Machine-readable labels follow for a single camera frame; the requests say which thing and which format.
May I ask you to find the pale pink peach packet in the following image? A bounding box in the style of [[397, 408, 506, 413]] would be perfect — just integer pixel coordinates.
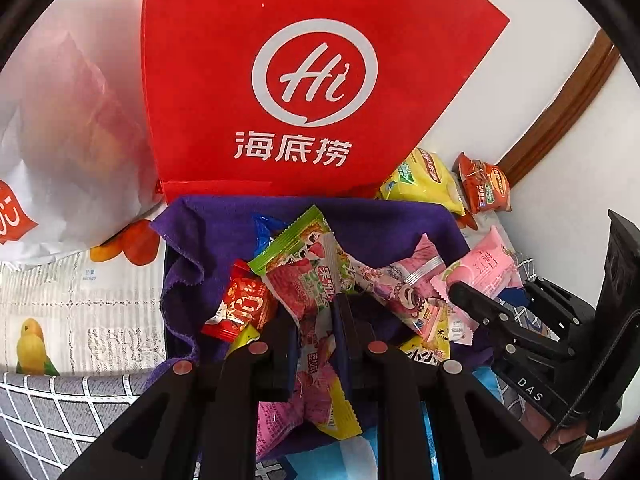
[[431, 225, 524, 307]]

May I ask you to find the long pink bear packet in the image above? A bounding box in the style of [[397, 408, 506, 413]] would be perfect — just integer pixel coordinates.
[[345, 234, 474, 347]]

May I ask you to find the yellow black-lettered snack packet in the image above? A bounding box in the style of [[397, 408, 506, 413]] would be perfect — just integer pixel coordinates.
[[400, 335, 447, 367]]

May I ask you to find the white fruit print mat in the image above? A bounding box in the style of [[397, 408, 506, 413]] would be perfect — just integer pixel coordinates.
[[0, 210, 169, 377]]

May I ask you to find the brown wooden door frame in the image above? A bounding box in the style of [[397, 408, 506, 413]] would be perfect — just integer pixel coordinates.
[[497, 30, 622, 177]]

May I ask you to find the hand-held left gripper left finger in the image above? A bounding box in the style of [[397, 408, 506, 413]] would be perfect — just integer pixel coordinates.
[[60, 312, 301, 480]]

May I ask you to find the blue tissue pack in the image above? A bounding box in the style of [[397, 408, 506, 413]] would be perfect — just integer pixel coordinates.
[[255, 400, 447, 480]]

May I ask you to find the orange chip bag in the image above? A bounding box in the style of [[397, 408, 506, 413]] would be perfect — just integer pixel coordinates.
[[452, 152, 514, 214]]

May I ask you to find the blue cookie packet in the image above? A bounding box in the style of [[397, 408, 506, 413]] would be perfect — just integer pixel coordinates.
[[252, 214, 287, 257]]

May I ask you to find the pink yellow-edged snack packet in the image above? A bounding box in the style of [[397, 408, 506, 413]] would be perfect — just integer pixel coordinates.
[[257, 330, 364, 462]]

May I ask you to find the purple towel-lined basket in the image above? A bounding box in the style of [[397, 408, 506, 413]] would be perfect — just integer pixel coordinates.
[[150, 195, 496, 463]]

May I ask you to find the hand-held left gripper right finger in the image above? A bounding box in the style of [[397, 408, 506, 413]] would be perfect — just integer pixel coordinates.
[[334, 294, 571, 480]]

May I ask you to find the yellow chip bag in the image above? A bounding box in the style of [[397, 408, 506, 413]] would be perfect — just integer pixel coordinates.
[[378, 147, 467, 217]]

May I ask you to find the red paper bag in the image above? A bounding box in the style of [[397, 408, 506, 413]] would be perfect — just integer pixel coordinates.
[[141, 0, 511, 199]]

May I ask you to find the white plastic bag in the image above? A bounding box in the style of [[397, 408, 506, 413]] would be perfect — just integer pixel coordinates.
[[0, 25, 167, 264]]

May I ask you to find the green snack packet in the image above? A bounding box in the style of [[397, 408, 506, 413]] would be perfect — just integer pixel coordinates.
[[248, 205, 352, 282]]

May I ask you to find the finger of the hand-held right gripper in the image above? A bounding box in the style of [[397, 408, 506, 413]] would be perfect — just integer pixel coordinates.
[[520, 279, 597, 343], [447, 282, 567, 357]]

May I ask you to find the person's right hand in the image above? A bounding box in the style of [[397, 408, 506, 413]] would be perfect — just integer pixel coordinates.
[[520, 396, 587, 457]]

